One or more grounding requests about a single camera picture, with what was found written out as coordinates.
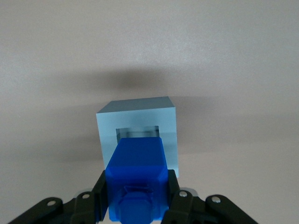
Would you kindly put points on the gray square base block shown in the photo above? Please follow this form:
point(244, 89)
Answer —
point(140, 114)

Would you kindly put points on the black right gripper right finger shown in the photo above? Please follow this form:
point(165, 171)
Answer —
point(201, 212)

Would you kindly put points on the blue plastic insert part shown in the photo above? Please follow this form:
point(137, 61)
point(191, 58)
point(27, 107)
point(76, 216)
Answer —
point(137, 168)

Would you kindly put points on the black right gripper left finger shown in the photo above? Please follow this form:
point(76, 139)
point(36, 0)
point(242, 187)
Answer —
point(70, 210)

